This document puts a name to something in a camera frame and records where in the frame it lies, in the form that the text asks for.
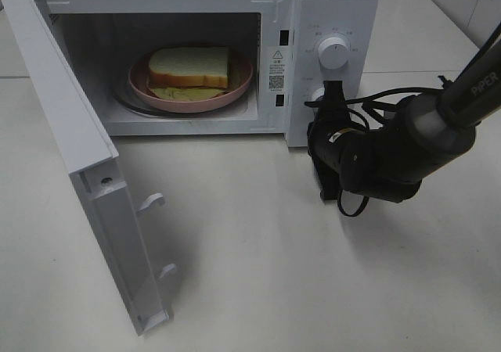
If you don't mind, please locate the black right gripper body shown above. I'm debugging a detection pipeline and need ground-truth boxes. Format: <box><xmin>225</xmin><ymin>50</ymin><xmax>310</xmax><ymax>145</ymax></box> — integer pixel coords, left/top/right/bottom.
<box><xmin>305</xmin><ymin>101</ymin><xmax>352</xmax><ymax>160</ymax></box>

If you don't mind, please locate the white warning label sticker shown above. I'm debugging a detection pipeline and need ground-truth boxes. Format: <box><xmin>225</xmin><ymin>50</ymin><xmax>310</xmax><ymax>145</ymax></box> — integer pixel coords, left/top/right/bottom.
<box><xmin>265</xmin><ymin>45</ymin><xmax>290</xmax><ymax>94</ymax></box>

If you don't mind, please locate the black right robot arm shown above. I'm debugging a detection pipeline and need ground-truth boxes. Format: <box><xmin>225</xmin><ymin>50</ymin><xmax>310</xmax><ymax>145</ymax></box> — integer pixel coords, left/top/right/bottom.
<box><xmin>305</xmin><ymin>28</ymin><xmax>500</xmax><ymax>215</ymax></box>

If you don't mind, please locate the white bread sandwich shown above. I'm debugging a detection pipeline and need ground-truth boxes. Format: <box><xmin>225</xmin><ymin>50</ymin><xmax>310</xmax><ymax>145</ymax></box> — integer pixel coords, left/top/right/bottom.
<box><xmin>147</xmin><ymin>47</ymin><xmax>230</xmax><ymax>101</ymax></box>

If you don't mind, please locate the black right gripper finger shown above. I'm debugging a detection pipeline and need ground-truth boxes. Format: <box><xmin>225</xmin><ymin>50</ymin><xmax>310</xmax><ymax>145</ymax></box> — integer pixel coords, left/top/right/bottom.
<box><xmin>323</xmin><ymin>81</ymin><xmax>347</xmax><ymax>108</ymax></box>
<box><xmin>313</xmin><ymin>159</ymin><xmax>340</xmax><ymax>202</ymax></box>

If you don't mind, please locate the white microwave door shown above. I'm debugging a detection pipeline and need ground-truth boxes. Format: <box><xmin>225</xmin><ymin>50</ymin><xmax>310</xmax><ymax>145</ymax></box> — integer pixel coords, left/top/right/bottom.
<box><xmin>2</xmin><ymin>0</ymin><xmax>169</xmax><ymax>335</ymax></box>

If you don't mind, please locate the white microwave oven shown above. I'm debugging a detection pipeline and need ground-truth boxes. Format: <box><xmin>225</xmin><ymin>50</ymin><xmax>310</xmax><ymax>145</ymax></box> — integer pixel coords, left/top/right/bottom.
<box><xmin>43</xmin><ymin>0</ymin><xmax>378</xmax><ymax>147</ymax></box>

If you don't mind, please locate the white upper power knob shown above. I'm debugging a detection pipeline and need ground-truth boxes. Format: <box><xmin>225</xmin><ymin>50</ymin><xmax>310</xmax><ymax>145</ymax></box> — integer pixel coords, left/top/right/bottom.
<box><xmin>317</xmin><ymin>34</ymin><xmax>350</xmax><ymax>70</ymax></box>

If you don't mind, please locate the glass turntable plate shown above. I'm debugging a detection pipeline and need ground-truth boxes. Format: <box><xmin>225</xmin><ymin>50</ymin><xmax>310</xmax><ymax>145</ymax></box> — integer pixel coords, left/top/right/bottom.
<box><xmin>112</xmin><ymin>85</ymin><xmax>258</xmax><ymax>120</ymax></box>

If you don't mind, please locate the pink plate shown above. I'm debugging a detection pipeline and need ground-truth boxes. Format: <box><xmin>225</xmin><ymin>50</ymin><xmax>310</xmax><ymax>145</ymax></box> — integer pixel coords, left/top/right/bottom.
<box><xmin>128</xmin><ymin>45</ymin><xmax>254</xmax><ymax>113</ymax></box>

